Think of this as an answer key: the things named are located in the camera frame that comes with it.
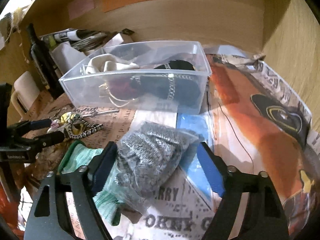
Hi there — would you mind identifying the green knit cloth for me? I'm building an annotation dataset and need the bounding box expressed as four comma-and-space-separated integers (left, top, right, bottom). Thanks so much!
57, 140, 121, 226

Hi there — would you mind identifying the floral fabric scrunchie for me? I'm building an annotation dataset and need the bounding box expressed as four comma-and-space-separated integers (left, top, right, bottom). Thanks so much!
47, 112, 104, 140

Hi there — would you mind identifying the grey knit item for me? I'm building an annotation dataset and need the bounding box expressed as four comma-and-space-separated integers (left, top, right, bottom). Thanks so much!
110, 121, 200, 214

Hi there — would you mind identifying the beige cloth pouch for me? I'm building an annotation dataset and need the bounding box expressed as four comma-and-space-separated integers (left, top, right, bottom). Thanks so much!
85, 54, 140, 74

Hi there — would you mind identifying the black pouch with chain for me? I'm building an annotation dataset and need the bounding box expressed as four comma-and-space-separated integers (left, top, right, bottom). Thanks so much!
130, 73, 200, 105

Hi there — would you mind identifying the white mug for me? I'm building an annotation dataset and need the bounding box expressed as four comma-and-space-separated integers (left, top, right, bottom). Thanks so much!
11, 71, 40, 117

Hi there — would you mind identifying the dark glass bottle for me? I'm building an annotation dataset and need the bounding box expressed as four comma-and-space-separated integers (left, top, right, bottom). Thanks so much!
27, 23, 64, 99

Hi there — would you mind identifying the white plastic sheet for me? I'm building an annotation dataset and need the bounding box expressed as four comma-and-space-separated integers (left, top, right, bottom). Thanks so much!
51, 42, 86, 74

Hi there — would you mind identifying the orange fox print cloth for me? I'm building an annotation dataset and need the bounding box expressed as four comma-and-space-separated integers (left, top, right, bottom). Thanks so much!
207, 53, 319, 239

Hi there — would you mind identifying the stack of papers and books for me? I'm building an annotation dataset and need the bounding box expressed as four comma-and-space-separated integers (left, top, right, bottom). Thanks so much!
39, 28, 135, 52

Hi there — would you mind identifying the blue plastic packet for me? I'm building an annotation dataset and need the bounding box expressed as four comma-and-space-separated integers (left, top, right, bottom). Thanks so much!
176, 113, 214, 201

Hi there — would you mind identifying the clear plastic storage bin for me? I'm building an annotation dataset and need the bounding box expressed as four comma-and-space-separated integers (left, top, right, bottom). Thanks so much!
60, 41, 212, 114

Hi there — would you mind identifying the pink paper label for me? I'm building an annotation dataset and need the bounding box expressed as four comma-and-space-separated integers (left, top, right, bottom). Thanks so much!
67, 0, 95, 20

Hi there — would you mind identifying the metal chain with key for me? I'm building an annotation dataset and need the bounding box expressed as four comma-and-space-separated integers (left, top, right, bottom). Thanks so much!
48, 106, 121, 119

